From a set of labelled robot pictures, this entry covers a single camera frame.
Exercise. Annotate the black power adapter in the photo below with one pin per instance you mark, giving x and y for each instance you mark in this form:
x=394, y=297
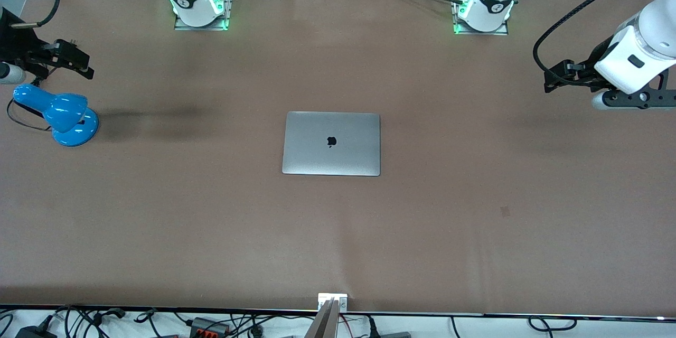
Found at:
x=34, y=334

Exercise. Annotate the white mounting bracket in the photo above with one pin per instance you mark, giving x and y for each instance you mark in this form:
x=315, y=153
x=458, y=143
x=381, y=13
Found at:
x=342, y=303

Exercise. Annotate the black red connector box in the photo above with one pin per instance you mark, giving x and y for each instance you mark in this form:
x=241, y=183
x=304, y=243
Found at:
x=208, y=327

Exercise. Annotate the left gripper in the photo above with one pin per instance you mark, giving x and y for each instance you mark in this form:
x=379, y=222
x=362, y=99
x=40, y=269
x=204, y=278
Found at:
x=588, y=69

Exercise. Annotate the grey box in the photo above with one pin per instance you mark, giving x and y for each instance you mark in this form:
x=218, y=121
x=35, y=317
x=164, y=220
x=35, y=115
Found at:
x=396, y=335

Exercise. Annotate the blue desk lamp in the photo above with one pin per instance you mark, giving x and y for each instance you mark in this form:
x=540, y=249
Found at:
x=66, y=116

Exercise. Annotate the aluminium camera pole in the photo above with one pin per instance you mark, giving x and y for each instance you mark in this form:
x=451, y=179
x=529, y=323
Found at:
x=325, y=325

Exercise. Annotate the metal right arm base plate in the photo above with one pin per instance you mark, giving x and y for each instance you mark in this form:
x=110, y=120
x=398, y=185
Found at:
x=228, y=5

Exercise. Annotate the silver grey laptop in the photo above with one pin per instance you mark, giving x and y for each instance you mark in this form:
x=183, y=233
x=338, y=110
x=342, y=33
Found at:
x=332, y=156

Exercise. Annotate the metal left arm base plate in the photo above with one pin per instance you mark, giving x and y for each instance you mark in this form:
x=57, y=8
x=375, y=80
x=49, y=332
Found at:
x=458, y=29

